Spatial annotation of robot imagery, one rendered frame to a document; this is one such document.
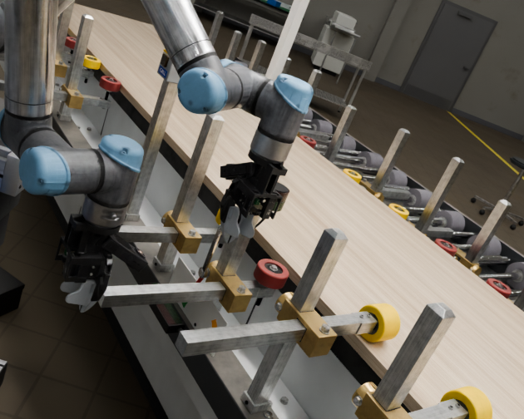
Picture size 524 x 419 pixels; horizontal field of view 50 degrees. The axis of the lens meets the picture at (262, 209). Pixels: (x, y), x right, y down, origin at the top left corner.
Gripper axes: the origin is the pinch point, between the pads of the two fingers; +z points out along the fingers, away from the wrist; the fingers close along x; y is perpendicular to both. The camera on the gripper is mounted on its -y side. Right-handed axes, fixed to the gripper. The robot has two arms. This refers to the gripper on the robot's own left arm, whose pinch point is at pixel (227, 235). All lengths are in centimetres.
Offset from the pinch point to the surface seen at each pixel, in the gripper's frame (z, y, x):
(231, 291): 13.5, 2.0, 5.4
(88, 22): -9, -129, 8
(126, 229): 15.7, -25.8, -8.8
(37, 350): 100, -75, -1
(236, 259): 8.9, -3.6, 8.2
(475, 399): 2, 49, 28
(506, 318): 10, 24, 87
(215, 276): 14.5, -4.9, 5.4
